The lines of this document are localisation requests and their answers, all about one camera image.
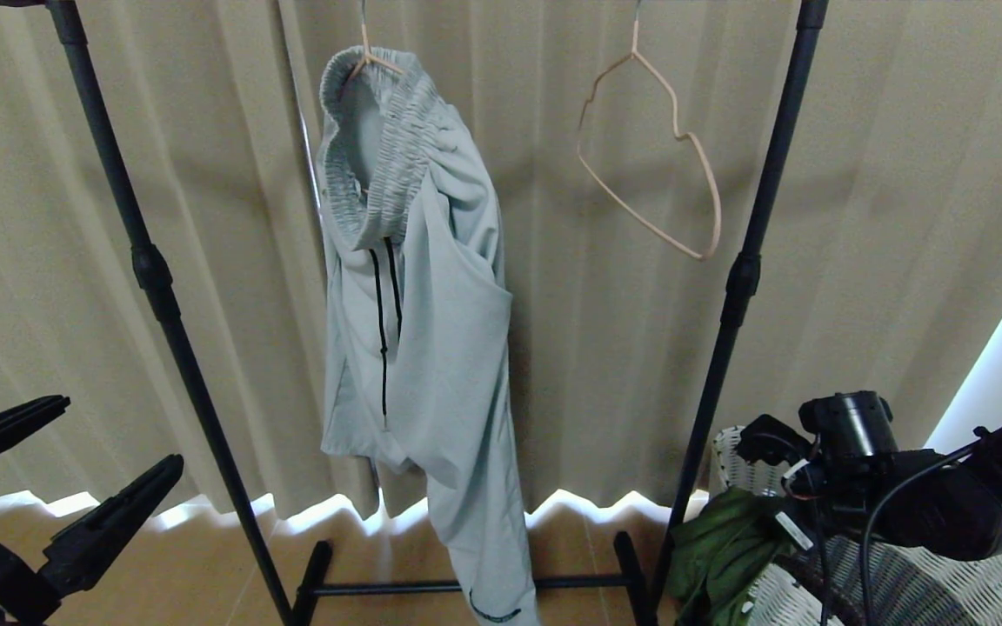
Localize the pale grey shorts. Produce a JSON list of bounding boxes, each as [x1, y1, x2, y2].
[[317, 45, 545, 626]]

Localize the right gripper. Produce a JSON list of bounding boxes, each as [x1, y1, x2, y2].
[[769, 468, 878, 559]]

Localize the black clothes rack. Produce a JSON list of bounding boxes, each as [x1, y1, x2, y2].
[[0, 0, 831, 626]]

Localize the white laundry basket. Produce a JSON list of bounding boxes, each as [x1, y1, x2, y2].
[[710, 424, 1002, 626]]

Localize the thin grey curtain wand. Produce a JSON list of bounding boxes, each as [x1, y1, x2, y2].
[[279, 0, 324, 211]]

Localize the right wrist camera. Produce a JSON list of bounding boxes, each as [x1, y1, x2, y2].
[[734, 414, 815, 469]]

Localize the pink clothes hanger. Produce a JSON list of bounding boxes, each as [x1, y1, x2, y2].
[[344, 0, 406, 84], [576, 0, 723, 263]]

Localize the green printed shirt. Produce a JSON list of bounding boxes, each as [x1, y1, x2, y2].
[[665, 487, 794, 626]]

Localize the beige curtain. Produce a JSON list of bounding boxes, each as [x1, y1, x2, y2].
[[0, 0, 1002, 524]]

